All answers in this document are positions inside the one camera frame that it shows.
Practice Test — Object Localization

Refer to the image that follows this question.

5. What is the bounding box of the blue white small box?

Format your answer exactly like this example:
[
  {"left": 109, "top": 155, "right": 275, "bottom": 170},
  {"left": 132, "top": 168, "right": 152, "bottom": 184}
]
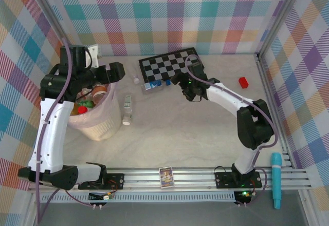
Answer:
[{"left": 140, "top": 79, "right": 172, "bottom": 95}]

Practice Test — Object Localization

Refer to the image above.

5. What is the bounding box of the aluminium frame post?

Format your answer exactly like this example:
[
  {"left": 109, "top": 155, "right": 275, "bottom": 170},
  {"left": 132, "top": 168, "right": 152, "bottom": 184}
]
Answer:
[
  {"left": 255, "top": 0, "right": 308, "bottom": 61},
  {"left": 30, "top": 0, "right": 78, "bottom": 62}
]

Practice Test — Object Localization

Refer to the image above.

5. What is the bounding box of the cream plastic waste bin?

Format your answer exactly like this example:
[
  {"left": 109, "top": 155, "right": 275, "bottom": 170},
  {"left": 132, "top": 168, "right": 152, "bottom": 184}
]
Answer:
[{"left": 67, "top": 81, "right": 123, "bottom": 141}]

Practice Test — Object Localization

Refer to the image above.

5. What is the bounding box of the pink plastic bin liner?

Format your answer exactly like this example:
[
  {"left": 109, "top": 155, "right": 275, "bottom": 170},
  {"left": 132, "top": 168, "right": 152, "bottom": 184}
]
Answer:
[{"left": 67, "top": 81, "right": 118, "bottom": 129}]

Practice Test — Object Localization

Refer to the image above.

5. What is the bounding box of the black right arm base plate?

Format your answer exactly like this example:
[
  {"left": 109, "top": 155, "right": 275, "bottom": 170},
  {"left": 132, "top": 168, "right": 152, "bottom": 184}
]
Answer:
[{"left": 214, "top": 171, "right": 263, "bottom": 190}]

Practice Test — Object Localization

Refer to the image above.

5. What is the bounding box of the playing card box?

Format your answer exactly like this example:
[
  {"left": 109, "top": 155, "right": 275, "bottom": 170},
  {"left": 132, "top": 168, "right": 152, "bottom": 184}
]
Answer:
[{"left": 158, "top": 166, "right": 176, "bottom": 190}]

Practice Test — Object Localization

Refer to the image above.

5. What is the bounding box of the clear bottle green white label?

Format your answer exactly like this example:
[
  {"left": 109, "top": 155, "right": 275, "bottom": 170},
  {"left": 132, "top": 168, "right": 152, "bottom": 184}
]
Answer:
[{"left": 122, "top": 95, "right": 133, "bottom": 126}]

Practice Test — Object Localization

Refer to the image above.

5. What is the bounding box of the black grey chessboard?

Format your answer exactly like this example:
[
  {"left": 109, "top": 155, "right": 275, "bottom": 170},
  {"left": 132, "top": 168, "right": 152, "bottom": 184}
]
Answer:
[{"left": 138, "top": 47, "right": 206, "bottom": 84}]

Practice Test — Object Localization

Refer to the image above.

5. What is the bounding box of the small black controller board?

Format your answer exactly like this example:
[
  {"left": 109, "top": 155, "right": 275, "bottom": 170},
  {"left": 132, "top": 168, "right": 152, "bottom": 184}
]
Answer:
[
  {"left": 234, "top": 190, "right": 254, "bottom": 201},
  {"left": 88, "top": 192, "right": 115, "bottom": 201}
]

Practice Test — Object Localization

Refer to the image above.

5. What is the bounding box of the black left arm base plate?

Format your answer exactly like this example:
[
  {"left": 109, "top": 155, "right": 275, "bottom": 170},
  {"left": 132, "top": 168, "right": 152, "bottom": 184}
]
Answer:
[{"left": 78, "top": 172, "right": 126, "bottom": 191}]

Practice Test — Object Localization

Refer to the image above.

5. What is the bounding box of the aluminium front rail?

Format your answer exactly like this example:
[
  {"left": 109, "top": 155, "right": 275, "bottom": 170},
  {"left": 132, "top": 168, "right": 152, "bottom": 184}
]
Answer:
[{"left": 27, "top": 166, "right": 318, "bottom": 193}]

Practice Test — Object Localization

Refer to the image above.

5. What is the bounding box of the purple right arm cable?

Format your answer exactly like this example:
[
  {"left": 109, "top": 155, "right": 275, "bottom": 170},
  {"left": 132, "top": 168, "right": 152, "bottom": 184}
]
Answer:
[{"left": 185, "top": 54, "right": 278, "bottom": 208}]

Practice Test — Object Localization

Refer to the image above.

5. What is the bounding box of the turquoise plastic tube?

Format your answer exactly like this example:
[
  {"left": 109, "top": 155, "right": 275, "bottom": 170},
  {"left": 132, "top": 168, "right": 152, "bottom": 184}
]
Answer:
[{"left": 271, "top": 153, "right": 283, "bottom": 209}]

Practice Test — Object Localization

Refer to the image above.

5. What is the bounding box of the white slotted cable duct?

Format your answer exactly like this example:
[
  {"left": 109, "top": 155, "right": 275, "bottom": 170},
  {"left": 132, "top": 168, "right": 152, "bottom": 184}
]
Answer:
[{"left": 40, "top": 191, "right": 236, "bottom": 204}]

